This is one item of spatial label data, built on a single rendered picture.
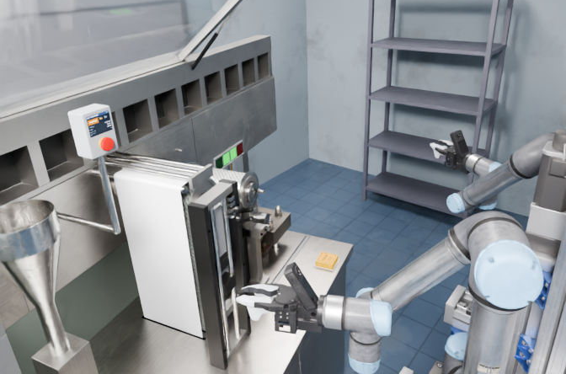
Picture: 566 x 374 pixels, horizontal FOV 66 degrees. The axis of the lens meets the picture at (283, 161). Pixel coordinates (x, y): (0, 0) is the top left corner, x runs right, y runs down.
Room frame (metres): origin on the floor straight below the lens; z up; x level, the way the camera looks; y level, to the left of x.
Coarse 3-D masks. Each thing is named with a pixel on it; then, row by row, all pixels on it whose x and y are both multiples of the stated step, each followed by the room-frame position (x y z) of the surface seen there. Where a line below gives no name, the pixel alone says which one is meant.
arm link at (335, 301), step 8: (328, 296) 0.82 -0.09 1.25; (336, 296) 0.82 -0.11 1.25; (328, 304) 0.79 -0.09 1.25; (336, 304) 0.79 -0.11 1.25; (328, 312) 0.78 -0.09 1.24; (336, 312) 0.78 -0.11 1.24; (328, 320) 0.77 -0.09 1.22; (336, 320) 0.77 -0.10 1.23; (328, 328) 0.78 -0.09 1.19; (336, 328) 0.77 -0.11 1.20
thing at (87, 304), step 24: (96, 264) 1.15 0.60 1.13; (120, 264) 1.23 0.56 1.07; (72, 288) 1.06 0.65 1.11; (96, 288) 1.13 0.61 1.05; (120, 288) 1.21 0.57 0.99; (72, 312) 1.05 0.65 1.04; (96, 312) 1.11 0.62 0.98; (120, 312) 1.19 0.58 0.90; (24, 336) 0.91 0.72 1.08; (24, 360) 0.89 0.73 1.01
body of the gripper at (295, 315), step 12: (288, 288) 0.86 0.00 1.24; (276, 300) 0.82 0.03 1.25; (288, 300) 0.81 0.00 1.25; (300, 300) 0.82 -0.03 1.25; (276, 312) 0.81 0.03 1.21; (288, 312) 0.81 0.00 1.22; (300, 312) 0.81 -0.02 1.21; (312, 312) 0.80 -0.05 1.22; (276, 324) 0.80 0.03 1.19; (288, 324) 0.79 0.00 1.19; (300, 324) 0.80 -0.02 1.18; (312, 324) 0.80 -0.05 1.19
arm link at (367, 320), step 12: (348, 300) 0.80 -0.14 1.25; (360, 300) 0.80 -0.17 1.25; (372, 300) 0.80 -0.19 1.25; (348, 312) 0.77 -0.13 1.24; (360, 312) 0.77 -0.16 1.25; (372, 312) 0.76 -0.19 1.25; (384, 312) 0.76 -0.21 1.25; (348, 324) 0.76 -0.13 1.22; (360, 324) 0.75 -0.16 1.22; (372, 324) 0.75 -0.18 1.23; (384, 324) 0.74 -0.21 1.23; (360, 336) 0.75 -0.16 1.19; (372, 336) 0.75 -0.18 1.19
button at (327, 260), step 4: (324, 252) 1.45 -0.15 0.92; (320, 256) 1.43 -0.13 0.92; (324, 256) 1.42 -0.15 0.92; (328, 256) 1.42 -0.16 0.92; (332, 256) 1.42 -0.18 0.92; (336, 256) 1.42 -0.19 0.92; (316, 260) 1.40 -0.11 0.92; (320, 260) 1.40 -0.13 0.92; (324, 260) 1.40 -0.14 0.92; (328, 260) 1.40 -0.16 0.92; (332, 260) 1.40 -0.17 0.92; (336, 260) 1.41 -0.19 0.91; (316, 264) 1.40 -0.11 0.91; (320, 264) 1.39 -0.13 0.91; (324, 264) 1.38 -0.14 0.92; (328, 264) 1.37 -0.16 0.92; (332, 264) 1.37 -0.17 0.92; (328, 268) 1.37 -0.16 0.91; (332, 268) 1.37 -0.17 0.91
